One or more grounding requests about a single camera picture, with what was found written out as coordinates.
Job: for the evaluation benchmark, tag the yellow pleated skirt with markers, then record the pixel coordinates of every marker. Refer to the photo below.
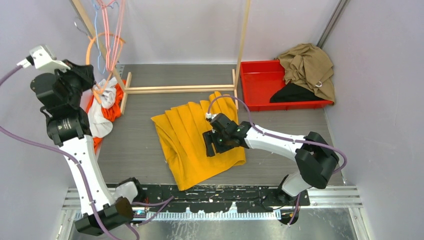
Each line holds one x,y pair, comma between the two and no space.
180,132

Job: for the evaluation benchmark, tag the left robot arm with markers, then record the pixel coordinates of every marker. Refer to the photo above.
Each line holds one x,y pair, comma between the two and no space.
67,125

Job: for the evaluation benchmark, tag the orange hanger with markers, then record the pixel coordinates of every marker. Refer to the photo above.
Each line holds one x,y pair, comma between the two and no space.
90,46

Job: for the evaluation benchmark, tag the white cloth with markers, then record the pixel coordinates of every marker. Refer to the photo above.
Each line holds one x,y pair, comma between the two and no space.
105,94

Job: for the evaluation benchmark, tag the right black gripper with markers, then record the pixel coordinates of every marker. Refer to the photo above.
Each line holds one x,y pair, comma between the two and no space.
209,136

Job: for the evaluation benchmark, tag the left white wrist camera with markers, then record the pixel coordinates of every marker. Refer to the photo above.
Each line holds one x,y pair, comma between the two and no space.
44,58

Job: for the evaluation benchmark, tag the blue wire hanger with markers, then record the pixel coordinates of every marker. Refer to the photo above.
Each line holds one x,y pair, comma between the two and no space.
96,8

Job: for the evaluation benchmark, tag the pink wire hanger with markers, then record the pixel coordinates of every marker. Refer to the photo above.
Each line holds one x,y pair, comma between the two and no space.
105,5

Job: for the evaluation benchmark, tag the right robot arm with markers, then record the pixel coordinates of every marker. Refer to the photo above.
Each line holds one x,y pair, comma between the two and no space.
315,160

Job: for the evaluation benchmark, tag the aluminium rail frame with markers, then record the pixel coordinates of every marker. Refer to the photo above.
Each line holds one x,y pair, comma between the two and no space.
332,197

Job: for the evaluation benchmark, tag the orange cloth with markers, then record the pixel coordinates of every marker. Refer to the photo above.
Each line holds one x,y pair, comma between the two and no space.
111,114

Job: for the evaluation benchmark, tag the black garment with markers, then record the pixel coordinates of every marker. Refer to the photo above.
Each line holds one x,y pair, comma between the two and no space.
293,93

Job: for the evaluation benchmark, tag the tan brown garment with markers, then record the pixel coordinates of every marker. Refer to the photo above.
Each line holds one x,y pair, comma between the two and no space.
309,67

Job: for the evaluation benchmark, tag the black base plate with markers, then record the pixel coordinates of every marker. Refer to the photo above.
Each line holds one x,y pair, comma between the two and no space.
214,198

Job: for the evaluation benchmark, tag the red plastic bin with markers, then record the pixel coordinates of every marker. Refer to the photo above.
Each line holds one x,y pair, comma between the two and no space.
260,80

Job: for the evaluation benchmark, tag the wooden clothes rack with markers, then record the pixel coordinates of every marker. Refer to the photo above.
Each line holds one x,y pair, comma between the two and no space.
125,86

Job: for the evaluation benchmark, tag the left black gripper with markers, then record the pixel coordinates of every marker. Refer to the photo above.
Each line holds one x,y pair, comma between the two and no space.
83,73

